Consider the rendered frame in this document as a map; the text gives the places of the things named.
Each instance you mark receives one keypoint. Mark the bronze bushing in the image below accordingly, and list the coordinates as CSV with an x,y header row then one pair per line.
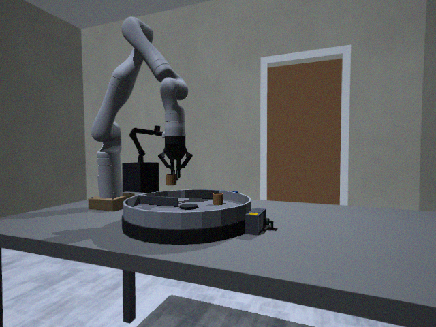
x,y
217,198
170,179

